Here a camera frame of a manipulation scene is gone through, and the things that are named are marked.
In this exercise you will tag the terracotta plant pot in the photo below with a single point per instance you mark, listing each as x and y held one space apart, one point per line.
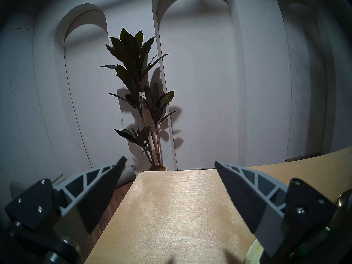
158 168

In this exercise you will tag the gold metal plate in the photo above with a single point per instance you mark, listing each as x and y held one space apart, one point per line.
343 200

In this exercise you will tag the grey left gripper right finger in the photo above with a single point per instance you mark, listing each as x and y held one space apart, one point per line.
255 200

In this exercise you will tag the tall green leafy plant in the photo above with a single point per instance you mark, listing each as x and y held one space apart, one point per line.
132 51

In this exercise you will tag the yellow floral ceramic plate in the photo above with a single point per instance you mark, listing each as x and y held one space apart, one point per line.
254 253

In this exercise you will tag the white plant tag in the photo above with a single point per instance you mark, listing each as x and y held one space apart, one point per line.
142 99

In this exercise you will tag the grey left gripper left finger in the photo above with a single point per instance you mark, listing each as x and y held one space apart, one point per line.
82 197

